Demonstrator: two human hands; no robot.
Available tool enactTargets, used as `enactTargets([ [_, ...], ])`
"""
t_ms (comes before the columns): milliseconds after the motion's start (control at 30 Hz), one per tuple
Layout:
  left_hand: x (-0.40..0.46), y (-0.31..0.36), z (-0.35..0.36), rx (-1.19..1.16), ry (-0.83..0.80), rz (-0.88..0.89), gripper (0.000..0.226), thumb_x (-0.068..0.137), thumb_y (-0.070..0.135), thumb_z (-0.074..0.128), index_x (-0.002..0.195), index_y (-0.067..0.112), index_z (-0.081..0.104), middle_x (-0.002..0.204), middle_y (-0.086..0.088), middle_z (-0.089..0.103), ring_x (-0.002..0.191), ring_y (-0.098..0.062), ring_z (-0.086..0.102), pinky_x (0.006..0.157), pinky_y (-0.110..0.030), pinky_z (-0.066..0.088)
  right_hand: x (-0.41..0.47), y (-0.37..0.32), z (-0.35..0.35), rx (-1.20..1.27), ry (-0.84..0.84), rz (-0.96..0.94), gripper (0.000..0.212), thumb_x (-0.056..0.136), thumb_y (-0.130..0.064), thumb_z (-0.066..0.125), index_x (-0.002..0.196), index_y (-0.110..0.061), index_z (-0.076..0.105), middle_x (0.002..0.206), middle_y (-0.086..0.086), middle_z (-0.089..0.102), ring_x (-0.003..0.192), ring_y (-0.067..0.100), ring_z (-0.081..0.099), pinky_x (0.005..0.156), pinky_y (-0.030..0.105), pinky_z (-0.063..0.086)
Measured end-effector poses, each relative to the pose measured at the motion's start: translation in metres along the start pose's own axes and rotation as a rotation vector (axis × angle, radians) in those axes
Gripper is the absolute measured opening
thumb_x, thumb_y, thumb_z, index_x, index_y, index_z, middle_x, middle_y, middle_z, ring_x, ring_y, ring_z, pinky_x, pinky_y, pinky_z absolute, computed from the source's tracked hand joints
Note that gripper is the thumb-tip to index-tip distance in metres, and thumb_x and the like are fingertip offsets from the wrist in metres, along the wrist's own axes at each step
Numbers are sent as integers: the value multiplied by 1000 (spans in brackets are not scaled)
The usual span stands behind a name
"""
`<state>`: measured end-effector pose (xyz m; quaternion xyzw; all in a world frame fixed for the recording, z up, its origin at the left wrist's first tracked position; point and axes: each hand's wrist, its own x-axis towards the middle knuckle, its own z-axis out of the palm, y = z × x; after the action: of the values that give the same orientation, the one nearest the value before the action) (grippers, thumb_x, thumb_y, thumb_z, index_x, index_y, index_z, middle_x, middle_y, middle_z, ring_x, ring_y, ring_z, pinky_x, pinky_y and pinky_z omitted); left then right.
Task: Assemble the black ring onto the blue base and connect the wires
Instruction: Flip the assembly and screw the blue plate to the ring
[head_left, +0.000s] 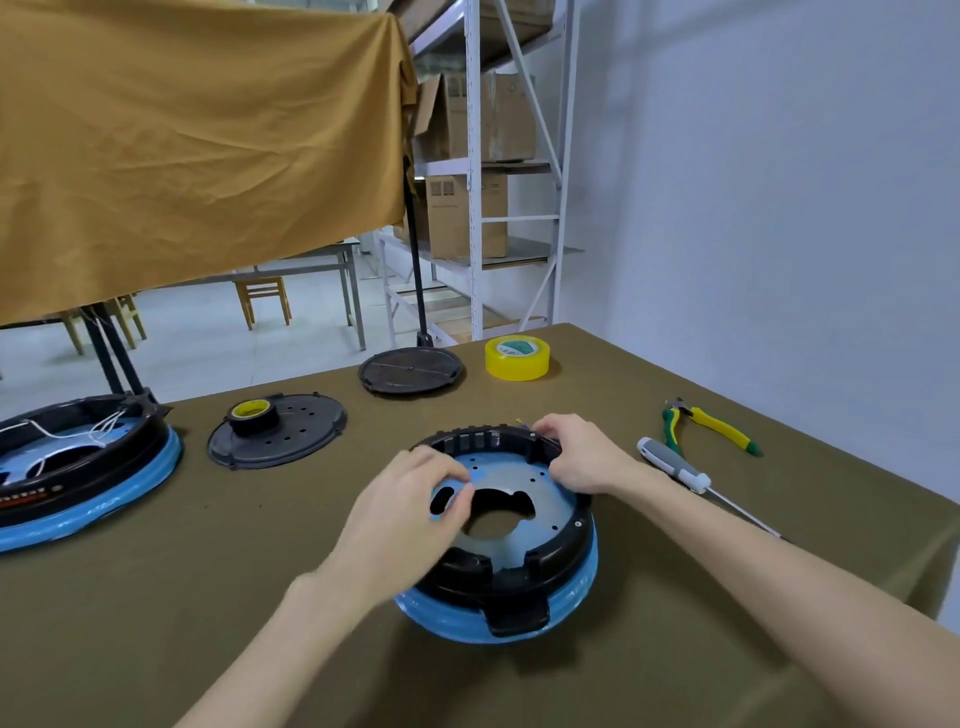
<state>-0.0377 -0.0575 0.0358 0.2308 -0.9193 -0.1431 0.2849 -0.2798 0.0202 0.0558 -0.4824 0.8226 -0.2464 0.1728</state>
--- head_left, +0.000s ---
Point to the closed cardboard box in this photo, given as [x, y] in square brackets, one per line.
[457, 217]

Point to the wooden chair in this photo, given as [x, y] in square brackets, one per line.
[129, 319]
[264, 296]
[73, 330]

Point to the green yellow pliers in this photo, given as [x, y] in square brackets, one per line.
[720, 427]

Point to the mustard yellow hanging cloth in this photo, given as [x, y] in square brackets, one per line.
[187, 142]

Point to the person's right hand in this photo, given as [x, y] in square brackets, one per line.
[589, 457]

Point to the brown board on rack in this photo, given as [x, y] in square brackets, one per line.
[517, 22]

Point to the white metal shelf rack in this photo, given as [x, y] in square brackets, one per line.
[474, 187]

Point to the open cardboard box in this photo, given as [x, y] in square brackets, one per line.
[502, 116]

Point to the grey white screwdriver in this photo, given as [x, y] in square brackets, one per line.
[675, 465]

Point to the flat brown cardboard sheet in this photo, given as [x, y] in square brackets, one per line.
[487, 324]

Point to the person's right forearm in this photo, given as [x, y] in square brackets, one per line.
[765, 592]

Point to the person's left thumb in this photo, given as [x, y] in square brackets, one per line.
[455, 504]

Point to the black tripod legs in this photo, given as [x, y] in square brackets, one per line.
[112, 352]

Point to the olive green table cloth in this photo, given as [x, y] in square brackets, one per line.
[225, 570]

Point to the black round perforated cover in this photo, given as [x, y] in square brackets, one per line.
[307, 431]

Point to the black round stand base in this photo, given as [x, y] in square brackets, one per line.
[411, 371]

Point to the black stand pole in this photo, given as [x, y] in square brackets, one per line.
[417, 262]

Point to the black cooker base blue wrap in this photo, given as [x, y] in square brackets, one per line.
[517, 592]

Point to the small black yellow tape roll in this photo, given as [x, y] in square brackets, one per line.
[251, 417]

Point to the person's left forearm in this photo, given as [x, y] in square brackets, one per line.
[277, 660]

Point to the person's right thumb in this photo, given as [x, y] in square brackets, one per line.
[564, 471]

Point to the person's left hand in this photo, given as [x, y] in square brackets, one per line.
[390, 525]

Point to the grey metal table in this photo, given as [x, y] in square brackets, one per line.
[330, 259]

